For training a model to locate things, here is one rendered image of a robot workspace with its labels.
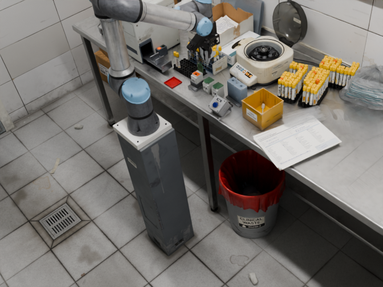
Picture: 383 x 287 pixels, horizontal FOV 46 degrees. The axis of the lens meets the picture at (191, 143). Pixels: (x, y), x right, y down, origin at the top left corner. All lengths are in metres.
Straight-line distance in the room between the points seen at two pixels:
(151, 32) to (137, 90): 0.63
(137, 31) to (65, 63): 1.55
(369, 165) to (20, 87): 2.73
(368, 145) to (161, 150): 0.91
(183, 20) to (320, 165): 0.81
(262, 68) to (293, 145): 0.46
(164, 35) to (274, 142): 0.96
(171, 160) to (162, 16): 0.71
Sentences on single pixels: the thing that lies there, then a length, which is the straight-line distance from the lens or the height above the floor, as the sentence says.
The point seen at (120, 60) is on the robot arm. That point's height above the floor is 1.21.
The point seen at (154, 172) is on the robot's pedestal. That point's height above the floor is 0.70.
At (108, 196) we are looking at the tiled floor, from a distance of 3.08.
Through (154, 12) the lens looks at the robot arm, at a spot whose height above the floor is 1.43.
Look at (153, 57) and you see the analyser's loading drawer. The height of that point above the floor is 0.93.
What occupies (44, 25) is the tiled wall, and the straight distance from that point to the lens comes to 3.72.
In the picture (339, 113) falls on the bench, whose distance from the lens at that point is 2.17.
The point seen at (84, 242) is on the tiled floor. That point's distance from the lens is 2.91.
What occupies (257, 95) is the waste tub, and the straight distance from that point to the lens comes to 2.12.
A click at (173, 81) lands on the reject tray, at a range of 2.39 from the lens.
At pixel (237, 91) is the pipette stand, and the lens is 2.15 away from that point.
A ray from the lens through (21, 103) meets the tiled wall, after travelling 3.89.
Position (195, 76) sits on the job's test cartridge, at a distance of 2.28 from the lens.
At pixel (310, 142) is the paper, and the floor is 0.89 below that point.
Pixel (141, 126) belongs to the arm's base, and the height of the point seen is 0.96.
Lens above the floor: 2.29
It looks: 44 degrees down
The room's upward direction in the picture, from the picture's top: 9 degrees counter-clockwise
